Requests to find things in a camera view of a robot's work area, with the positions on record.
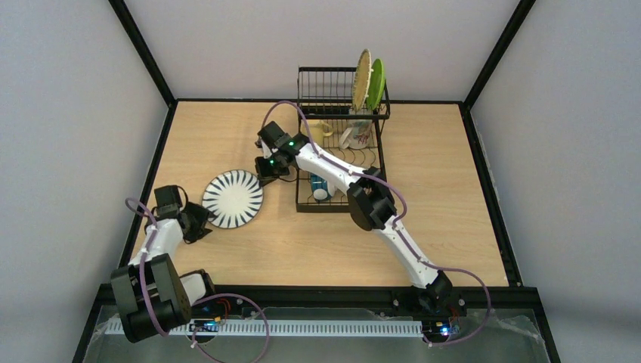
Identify woven bamboo plate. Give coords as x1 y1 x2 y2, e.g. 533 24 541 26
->
351 48 372 111

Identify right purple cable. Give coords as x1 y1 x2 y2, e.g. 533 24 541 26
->
261 101 493 348

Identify black wire dish rack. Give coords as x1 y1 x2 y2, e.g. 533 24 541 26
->
294 66 392 215

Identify blue striped white plate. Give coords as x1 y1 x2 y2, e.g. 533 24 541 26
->
202 169 264 229

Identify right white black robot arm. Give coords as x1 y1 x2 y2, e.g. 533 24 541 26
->
255 122 452 313

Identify white slotted cable duct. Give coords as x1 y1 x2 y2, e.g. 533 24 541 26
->
104 318 424 337

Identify green plastic plate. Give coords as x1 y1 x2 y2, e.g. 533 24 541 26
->
366 58 386 111

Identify yellow ceramic mug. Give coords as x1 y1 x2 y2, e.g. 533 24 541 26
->
302 119 335 147

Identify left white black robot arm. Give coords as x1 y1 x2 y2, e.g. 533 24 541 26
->
110 185 214 343

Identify black rimmed white bowl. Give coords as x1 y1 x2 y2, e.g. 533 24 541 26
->
310 173 336 202

